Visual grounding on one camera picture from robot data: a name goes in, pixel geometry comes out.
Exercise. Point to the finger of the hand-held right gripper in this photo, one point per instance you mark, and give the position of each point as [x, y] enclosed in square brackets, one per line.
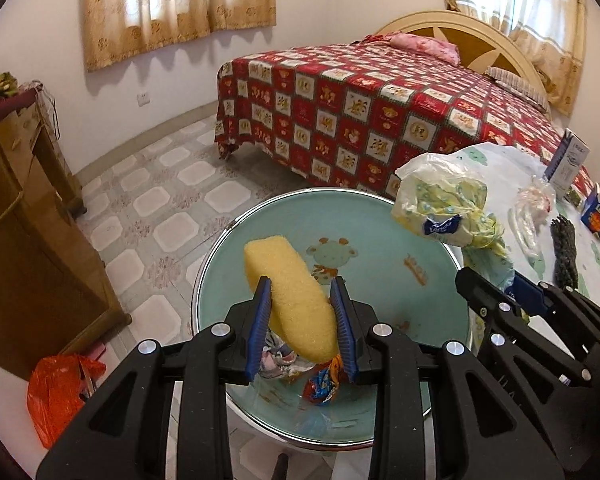
[485, 300]
[527, 294]

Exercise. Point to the purple white plastic bag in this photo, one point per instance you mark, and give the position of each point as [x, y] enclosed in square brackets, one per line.
[280, 360]

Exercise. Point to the cream wooden headboard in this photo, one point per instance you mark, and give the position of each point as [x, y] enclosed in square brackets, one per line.
[480, 35]

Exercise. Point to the orange plastic bag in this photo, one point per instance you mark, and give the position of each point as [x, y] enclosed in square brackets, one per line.
[55, 395]

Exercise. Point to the dark grey textured cloth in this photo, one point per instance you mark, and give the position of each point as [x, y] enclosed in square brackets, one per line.
[563, 255]

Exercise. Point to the brown wooden cabinet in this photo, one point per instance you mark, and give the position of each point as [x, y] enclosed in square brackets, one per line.
[30, 260]

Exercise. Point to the blue carton with white cap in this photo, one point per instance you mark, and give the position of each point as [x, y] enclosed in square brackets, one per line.
[597, 215]

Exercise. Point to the narrow beige patterned curtain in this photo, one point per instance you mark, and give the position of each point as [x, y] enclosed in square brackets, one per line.
[545, 20]

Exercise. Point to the pink pillow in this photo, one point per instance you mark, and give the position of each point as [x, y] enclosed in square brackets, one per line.
[425, 45]

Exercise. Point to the clear crumpled plastic bag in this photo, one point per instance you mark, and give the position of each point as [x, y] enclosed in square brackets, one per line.
[530, 210]

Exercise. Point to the white milk carton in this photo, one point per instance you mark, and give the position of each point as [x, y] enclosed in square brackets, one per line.
[570, 160]

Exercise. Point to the bed with red blanket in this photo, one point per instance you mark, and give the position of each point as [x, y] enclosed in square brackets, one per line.
[355, 110]

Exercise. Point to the green patterned packet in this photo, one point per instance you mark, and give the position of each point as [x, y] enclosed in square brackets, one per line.
[574, 196]

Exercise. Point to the clear bag yellow green print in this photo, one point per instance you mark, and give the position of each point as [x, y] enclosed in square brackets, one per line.
[445, 195]

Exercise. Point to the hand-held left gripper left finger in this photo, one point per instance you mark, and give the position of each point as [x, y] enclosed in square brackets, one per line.
[259, 330]

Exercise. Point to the yellow green bundle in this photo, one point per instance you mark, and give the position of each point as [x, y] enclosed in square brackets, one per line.
[5, 85]

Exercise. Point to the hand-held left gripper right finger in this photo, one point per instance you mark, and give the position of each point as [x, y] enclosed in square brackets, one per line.
[344, 330]

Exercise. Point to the orange red foil wrapper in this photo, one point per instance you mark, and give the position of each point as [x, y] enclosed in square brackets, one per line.
[322, 385]

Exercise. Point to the striped pillow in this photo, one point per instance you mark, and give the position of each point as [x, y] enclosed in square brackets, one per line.
[520, 85]

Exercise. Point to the white wall socket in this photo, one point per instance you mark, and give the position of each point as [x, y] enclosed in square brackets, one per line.
[143, 98]

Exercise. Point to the wide beige patterned curtain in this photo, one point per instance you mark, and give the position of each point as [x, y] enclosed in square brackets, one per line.
[180, 10]

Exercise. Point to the yellow sponge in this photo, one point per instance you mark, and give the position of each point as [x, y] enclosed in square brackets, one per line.
[290, 290]

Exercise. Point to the teal basin with cartoon print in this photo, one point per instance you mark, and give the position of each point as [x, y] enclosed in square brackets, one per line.
[380, 240]

